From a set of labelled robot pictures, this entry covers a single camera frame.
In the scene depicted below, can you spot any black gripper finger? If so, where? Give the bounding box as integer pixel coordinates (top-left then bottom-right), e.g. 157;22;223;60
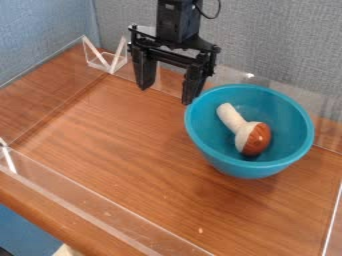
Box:
130;46;156;90
181;63;208;105

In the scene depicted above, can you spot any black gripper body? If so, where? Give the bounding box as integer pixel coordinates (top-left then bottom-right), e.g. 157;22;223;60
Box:
128;24;220;69

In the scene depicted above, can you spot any blue plastic bowl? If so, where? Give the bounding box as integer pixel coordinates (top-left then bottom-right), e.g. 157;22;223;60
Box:
184;84;313;179

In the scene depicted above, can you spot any brown and white toy mushroom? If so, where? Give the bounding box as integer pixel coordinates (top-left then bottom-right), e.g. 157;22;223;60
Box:
216;103;271;156

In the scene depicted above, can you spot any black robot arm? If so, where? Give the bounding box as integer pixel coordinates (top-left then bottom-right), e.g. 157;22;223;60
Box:
128;0;220;105

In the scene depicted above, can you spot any clear acrylic back barrier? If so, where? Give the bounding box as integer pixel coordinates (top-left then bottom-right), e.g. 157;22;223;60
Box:
97;46;342;154

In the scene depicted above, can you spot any clear acrylic barrier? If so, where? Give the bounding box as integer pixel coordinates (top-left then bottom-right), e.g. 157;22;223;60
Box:
97;46;342;154
0;137;213;256

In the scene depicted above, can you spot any clear acrylic front barrier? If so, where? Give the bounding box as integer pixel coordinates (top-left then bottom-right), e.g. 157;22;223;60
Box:
0;137;213;256

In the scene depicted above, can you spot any clear acrylic corner bracket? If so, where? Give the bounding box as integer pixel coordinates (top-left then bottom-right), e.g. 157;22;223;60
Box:
81;36;128;75

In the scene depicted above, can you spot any black cable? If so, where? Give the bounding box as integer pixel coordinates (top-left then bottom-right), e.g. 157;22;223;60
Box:
192;0;221;20

